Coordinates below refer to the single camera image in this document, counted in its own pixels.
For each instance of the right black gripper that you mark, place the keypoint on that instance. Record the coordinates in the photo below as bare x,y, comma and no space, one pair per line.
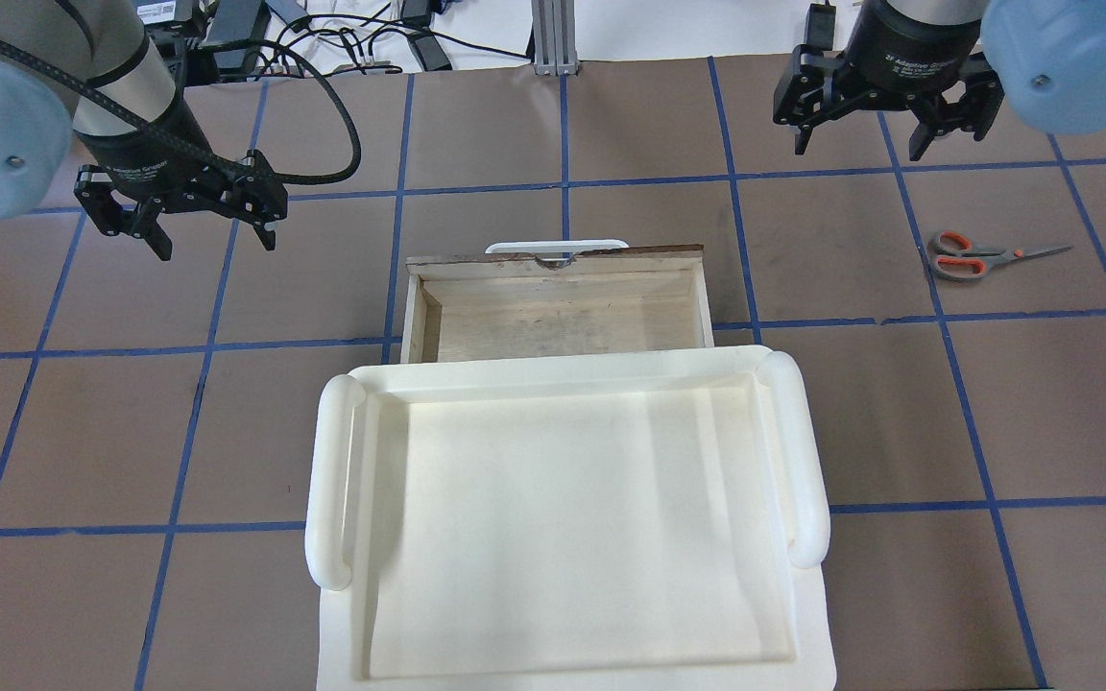
910,53

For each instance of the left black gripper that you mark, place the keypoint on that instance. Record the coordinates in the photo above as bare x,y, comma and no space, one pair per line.
142,156

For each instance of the orange grey scissors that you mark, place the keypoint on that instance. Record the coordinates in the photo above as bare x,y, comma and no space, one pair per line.
958,258

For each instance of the wooden drawer with white handle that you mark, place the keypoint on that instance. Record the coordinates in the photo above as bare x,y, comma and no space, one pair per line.
555,299

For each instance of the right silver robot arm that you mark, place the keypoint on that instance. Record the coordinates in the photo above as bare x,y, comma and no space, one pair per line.
1051,60

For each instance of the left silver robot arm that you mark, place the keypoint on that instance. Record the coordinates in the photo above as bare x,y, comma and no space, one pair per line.
88,71

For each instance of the black power adapter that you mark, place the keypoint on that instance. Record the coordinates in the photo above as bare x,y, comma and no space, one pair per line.
235,20

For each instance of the white plastic tray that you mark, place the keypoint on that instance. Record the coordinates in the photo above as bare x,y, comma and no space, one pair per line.
654,520

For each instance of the aluminium frame post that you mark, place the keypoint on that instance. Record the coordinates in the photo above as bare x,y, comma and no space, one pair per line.
553,39

